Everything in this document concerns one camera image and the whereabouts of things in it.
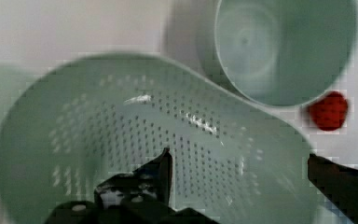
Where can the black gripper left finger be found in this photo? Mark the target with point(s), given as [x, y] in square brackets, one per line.
[139, 197]

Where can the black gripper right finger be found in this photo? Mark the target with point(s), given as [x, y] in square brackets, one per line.
[336, 182]

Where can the dark red strawberry toy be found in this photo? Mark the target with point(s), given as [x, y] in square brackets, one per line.
[329, 113]

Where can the mint green cup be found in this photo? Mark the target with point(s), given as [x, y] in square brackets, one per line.
[276, 52]

